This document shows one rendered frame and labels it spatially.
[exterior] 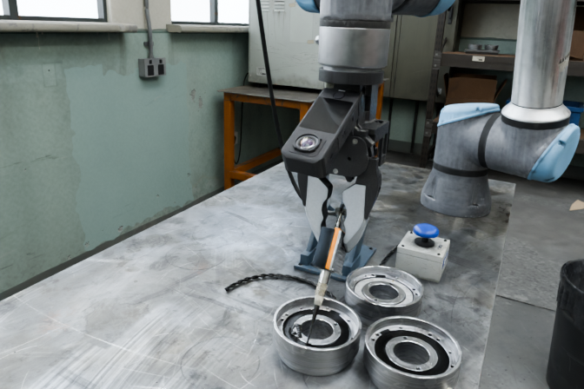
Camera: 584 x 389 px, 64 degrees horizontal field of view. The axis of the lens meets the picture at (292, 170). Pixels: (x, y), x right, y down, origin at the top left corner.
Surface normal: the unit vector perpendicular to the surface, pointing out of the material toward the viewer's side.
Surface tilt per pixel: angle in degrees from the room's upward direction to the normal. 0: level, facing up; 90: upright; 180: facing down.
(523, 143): 100
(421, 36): 90
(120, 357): 0
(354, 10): 90
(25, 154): 90
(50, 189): 90
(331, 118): 29
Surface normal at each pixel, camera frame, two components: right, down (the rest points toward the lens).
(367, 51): 0.31, 0.29
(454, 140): -0.74, 0.18
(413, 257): -0.46, 0.25
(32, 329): 0.04, -0.95
